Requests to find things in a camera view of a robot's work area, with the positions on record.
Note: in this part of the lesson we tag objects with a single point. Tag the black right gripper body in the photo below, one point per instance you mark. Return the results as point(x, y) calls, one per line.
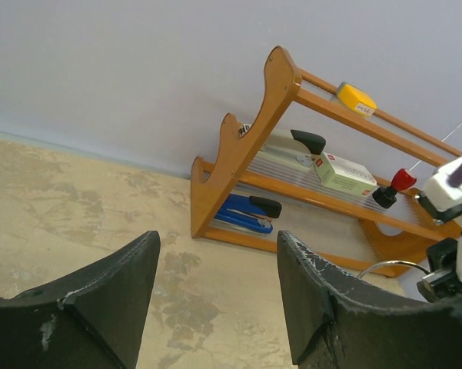
point(442, 282)

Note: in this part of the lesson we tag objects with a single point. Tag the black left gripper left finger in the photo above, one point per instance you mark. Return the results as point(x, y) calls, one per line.
point(91, 318)

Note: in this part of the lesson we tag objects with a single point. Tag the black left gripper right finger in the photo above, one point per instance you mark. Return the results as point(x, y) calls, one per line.
point(336, 320)

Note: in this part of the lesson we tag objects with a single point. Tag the silver keyring with clips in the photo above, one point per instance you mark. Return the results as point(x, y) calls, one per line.
point(391, 265)

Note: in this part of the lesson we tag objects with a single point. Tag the blue stapler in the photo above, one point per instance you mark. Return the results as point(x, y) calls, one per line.
point(252, 213)

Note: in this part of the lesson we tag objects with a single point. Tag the wooden shelf rack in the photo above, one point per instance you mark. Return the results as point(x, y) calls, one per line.
point(296, 99)

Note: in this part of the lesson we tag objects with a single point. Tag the white green staples box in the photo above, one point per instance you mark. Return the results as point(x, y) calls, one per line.
point(345, 176)

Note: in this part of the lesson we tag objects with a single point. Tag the grey stapler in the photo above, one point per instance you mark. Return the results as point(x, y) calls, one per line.
point(293, 148)

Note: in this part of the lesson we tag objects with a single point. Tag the yellow small box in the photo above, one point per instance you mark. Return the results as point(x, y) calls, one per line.
point(355, 99)

